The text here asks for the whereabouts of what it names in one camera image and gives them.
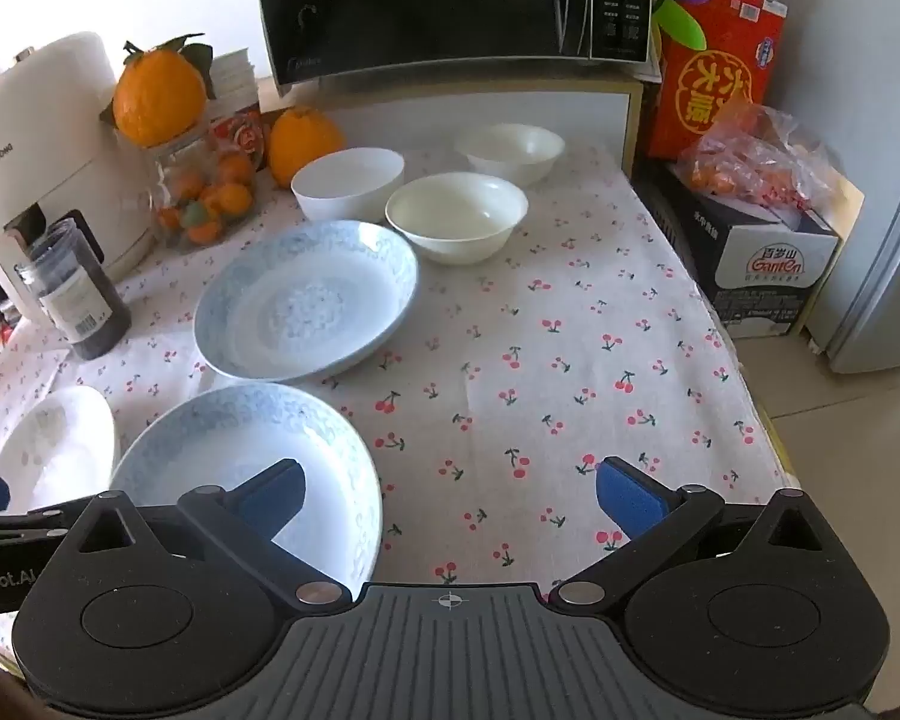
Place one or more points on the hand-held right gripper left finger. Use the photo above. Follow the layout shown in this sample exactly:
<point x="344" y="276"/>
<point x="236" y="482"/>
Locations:
<point x="270" y="495"/>

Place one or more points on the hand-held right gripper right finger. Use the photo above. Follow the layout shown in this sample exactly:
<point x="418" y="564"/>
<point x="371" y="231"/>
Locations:
<point x="630" y="495"/>

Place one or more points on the white plate with faint flowers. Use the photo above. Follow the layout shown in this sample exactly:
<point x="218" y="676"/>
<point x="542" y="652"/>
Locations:
<point x="56" y="450"/>

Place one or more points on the blue patterned plate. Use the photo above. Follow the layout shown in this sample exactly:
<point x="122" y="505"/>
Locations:
<point x="300" y="304"/>
<point x="195" y="435"/>

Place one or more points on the white straight-sided bowl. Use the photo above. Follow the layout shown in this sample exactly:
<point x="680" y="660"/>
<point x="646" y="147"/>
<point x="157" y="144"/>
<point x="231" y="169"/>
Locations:
<point x="345" y="184"/>

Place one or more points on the white round bowl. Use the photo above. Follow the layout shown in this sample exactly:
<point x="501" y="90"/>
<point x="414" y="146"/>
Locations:
<point x="457" y="217"/>
<point x="510" y="154"/>

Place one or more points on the dark jar with white label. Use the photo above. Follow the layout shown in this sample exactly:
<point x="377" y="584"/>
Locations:
<point x="75" y="292"/>

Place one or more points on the dark blue cardboard box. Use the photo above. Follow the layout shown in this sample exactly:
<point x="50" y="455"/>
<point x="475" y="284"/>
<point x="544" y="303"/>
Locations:
<point x="765" y="270"/>

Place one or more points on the bag of small tangerines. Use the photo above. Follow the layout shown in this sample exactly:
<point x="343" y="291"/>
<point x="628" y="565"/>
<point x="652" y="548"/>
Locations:
<point x="206" y="202"/>

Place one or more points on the plastic bag of oranges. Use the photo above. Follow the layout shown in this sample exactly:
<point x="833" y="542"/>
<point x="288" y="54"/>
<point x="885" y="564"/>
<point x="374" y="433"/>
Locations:
<point x="757" y="165"/>

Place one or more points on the white air fryer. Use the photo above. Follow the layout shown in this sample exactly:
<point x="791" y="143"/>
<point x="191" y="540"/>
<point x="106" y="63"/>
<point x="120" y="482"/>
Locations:
<point x="52" y="142"/>

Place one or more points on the beige cardboard sheet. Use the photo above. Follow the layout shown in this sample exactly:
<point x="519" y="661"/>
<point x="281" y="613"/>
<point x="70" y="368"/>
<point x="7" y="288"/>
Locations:
<point x="847" y="199"/>

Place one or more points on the grey refrigerator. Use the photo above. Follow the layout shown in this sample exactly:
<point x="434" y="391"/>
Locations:
<point x="870" y="165"/>

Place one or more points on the large orange with leaves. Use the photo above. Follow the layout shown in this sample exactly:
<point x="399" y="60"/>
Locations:
<point x="157" y="101"/>

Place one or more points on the stack of white paper cups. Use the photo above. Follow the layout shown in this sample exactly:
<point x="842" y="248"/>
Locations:
<point x="236" y="79"/>

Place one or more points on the red carton box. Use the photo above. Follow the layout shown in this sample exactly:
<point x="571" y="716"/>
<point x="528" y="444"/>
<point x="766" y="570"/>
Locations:
<point x="712" y="82"/>

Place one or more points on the black microwave oven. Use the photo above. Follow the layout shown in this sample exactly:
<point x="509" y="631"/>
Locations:
<point x="420" y="7"/>

